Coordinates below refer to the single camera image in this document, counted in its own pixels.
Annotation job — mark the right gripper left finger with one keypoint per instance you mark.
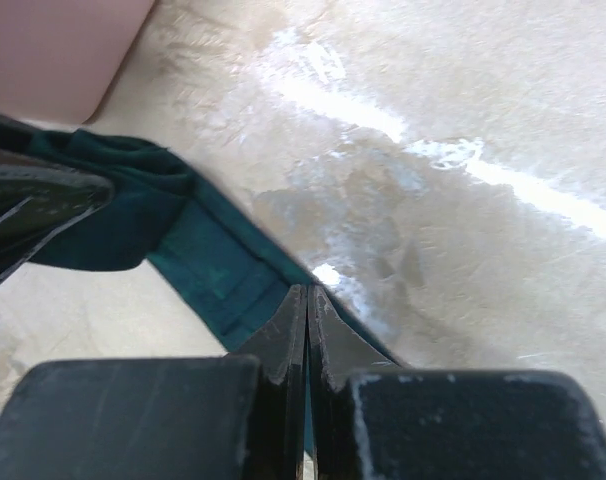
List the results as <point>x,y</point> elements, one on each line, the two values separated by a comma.
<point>276,430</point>

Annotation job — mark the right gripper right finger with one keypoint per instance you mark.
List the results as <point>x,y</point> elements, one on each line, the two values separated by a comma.
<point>335,351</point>

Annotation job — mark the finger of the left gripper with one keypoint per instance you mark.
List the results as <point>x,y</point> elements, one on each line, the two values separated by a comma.
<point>39,200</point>

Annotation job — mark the dark green tie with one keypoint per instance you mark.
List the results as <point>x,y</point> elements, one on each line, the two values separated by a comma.
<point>224,267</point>

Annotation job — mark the pink divided tray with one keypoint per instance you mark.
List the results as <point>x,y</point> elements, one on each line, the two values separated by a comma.
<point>58,58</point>

